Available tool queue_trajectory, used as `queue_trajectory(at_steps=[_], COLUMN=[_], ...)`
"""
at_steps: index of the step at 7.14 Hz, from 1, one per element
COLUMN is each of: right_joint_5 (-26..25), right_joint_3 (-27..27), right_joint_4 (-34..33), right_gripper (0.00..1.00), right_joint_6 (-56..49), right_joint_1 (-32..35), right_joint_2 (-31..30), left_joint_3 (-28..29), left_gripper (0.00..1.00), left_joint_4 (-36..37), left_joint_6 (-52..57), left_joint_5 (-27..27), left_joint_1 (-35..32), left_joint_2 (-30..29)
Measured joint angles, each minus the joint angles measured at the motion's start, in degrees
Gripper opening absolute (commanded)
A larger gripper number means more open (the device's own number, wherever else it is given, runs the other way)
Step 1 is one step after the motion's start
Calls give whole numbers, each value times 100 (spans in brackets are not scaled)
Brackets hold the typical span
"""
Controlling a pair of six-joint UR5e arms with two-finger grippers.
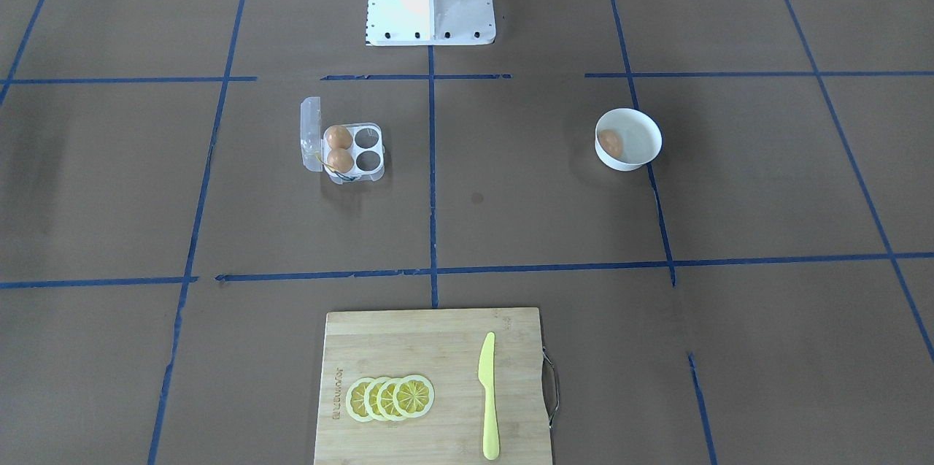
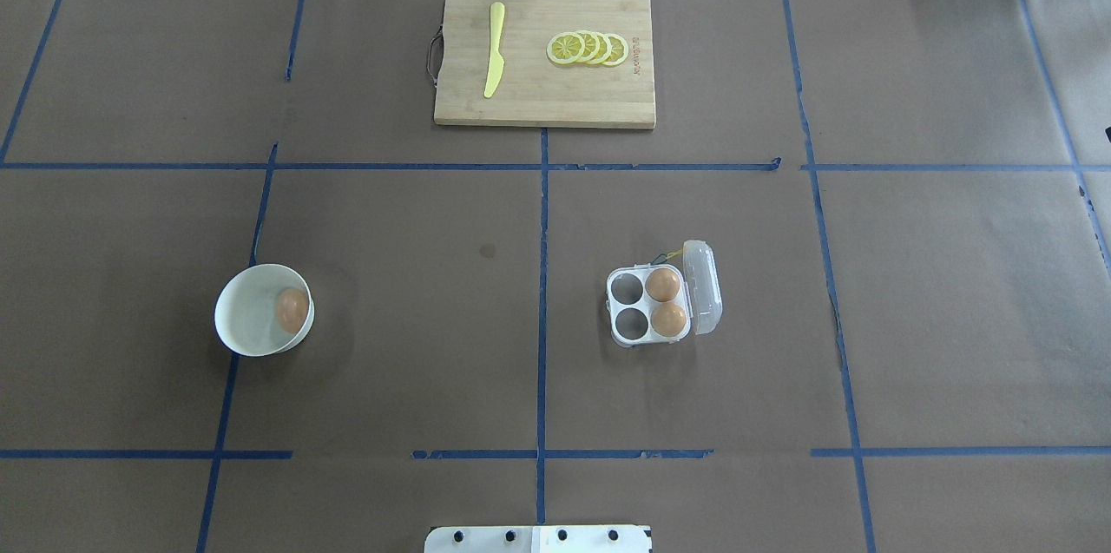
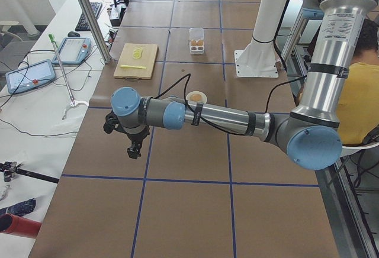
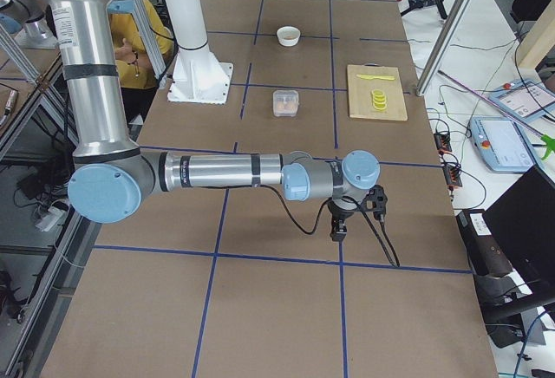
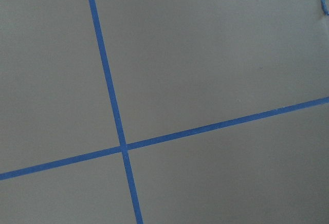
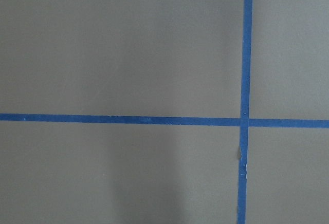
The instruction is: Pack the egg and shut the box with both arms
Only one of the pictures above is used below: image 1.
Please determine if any clear plastic egg carton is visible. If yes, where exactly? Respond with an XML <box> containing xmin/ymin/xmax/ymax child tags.
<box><xmin>299</xmin><ymin>98</ymin><xmax>386</xmax><ymax>185</ymax></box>

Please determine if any brown egg from bowl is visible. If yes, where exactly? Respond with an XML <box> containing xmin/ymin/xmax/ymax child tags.
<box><xmin>597</xmin><ymin>129</ymin><xmax>623</xmax><ymax>161</ymax></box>

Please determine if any brown egg in carton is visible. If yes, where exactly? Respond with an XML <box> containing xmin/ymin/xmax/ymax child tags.
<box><xmin>326</xmin><ymin>148</ymin><xmax>355</xmax><ymax>174</ymax></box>
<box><xmin>324</xmin><ymin>125</ymin><xmax>354</xmax><ymax>150</ymax></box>

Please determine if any bamboo cutting board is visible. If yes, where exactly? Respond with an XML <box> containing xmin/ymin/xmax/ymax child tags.
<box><xmin>313</xmin><ymin>307</ymin><xmax>553</xmax><ymax>464</ymax></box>

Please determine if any yellow plastic knife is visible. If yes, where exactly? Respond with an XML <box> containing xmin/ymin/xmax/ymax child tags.
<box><xmin>477</xmin><ymin>331</ymin><xmax>501</xmax><ymax>461</ymax></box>

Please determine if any white ceramic bowl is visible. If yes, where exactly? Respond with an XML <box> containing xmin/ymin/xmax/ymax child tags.
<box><xmin>593</xmin><ymin>108</ymin><xmax>663</xmax><ymax>172</ymax></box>

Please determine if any lemon slice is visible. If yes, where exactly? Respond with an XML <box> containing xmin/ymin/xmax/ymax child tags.
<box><xmin>393</xmin><ymin>374</ymin><xmax>435</xmax><ymax>419</ymax></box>
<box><xmin>344</xmin><ymin>377</ymin><xmax>374</xmax><ymax>423</ymax></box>
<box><xmin>363</xmin><ymin>377</ymin><xmax>388</xmax><ymax>421</ymax></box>
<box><xmin>376</xmin><ymin>378</ymin><xmax>404</xmax><ymax>422</ymax></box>

